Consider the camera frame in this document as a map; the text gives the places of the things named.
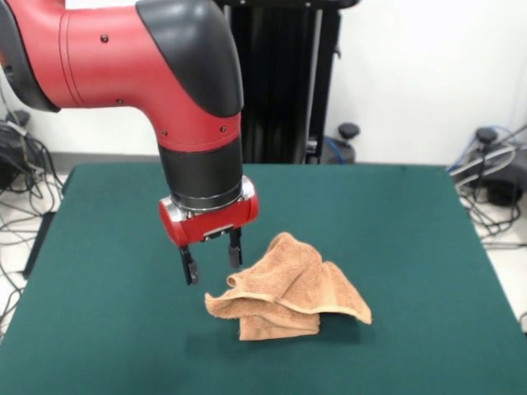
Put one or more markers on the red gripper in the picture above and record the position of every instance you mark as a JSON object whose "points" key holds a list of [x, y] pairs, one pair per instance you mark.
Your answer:
{"points": [[206, 228]]}

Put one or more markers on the tan terry towel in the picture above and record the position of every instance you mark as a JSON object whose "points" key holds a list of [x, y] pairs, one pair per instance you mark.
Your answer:
{"points": [[288, 280]]}

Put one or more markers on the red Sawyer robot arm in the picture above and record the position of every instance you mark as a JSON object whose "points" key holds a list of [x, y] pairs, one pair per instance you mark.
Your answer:
{"points": [[123, 61]]}

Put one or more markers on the dark green table cloth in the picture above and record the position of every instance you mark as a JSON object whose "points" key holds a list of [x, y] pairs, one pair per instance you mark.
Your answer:
{"points": [[370, 230]]}

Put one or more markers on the black round knob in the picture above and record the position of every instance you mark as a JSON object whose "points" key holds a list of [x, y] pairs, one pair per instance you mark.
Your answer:
{"points": [[349, 131], [486, 135], [17, 117]]}

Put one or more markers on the dark grey stand base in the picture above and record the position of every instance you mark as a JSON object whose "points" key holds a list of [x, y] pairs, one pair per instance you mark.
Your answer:
{"points": [[502, 185], [6, 164]]}

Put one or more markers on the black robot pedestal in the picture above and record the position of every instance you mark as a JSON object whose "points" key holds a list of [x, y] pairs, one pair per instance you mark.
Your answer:
{"points": [[280, 82]]}

